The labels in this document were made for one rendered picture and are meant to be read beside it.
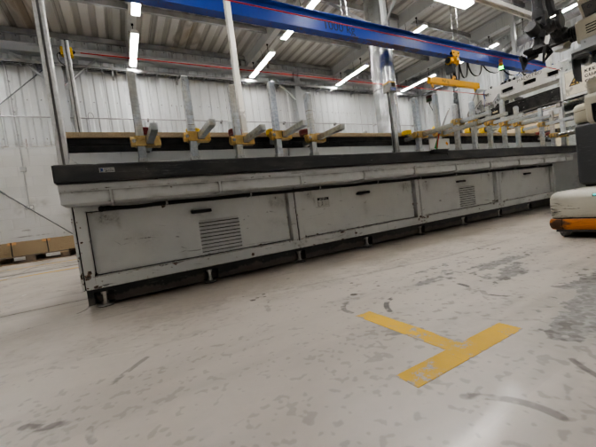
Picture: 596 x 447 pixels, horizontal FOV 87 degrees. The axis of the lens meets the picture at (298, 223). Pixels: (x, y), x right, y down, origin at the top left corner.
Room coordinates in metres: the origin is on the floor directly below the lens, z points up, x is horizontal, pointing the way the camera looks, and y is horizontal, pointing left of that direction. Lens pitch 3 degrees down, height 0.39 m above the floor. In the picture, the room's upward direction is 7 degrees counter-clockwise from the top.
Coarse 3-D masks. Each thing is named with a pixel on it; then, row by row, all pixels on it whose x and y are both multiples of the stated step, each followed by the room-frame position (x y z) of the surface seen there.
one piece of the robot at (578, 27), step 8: (592, 16) 1.73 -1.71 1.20; (576, 24) 1.80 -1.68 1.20; (584, 24) 1.77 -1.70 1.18; (592, 24) 1.74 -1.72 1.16; (568, 32) 1.84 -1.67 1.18; (576, 32) 1.80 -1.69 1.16; (584, 32) 1.77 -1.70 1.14; (592, 32) 1.75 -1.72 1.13; (576, 40) 1.82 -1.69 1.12; (592, 56) 1.75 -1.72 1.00; (592, 80) 1.76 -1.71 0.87; (592, 88) 1.76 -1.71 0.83; (592, 96) 1.74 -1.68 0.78; (584, 104) 1.78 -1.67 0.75; (592, 112) 1.76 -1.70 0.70; (592, 120) 1.76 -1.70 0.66
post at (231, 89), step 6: (228, 90) 1.80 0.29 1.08; (234, 90) 1.80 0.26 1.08; (228, 96) 1.81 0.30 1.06; (234, 96) 1.80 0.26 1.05; (234, 102) 1.80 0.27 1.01; (234, 108) 1.79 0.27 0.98; (234, 114) 1.79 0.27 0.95; (234, 120) 1.79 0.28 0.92; (234, 126) 1.79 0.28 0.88; (234, 132) 1.79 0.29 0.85; (240, 132) 1.80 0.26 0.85; (240, 150) 1.79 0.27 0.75
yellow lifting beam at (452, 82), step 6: (432, 78) 6.61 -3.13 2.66; (438, 78) 6.71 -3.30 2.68; (444, 78) 6.81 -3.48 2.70; (432, 84) 6.66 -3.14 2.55; (438, 84) 6.80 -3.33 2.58; (444, 84) 6.85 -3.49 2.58; (450, 84) 6.89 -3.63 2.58; (456, 84) 6.99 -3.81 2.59; (462, 84) 7.09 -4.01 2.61; (468, 84) 7.20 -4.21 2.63; (474, 84) 7.32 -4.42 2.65; (474, 90) 7.37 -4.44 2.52
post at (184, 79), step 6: (180, 78) 1.68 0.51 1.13; (186, 78) 1.68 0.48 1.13; (186, 84) 1.68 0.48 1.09; (186, 90) 1.67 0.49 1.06; (186, 96) 1.67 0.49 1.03; (186, 102) 1.67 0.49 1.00; (186, 108) 1.67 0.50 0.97; (186, 114) 1.67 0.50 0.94; (192, 114) 1.68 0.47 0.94; (186, 120) 1.68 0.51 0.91; (192, 120) 1.68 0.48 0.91; (186, 126) 1.69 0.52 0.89; (192, 126) 1.68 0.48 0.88; (192, 144) 1.67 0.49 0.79; (192, 150) 1.67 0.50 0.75; (198, 150) 1.68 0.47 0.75
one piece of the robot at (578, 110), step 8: (576, 112) 2.03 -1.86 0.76; (584, 112) 2.00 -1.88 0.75; (576, 120) 2.03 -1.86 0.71; (584, 120) 2.00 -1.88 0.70; (576, 128) 2.04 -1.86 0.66; (584, 128) 2.00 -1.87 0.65; (592, 128) 1.97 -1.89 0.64; (576, 136) 2.04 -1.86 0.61; (584, 136) 2.00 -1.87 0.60; (592, 136) 1.97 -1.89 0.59; (576, 144) 2.05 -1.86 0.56; (584, 144) 2.01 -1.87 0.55; (592, 144) 1.97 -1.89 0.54; (576, 152) 2.06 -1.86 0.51; (584, 152) 2.01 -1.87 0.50; (592, 152) 1.98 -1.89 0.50; (584, 160) 2.01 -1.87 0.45; (592, 160) 1.98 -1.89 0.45; (584, 168) 2.01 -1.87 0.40; (592, 168) 1.98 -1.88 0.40; (584, 176) 2.02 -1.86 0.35; (592, 176) 1.98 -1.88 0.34; (592, 184) 2.01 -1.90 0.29
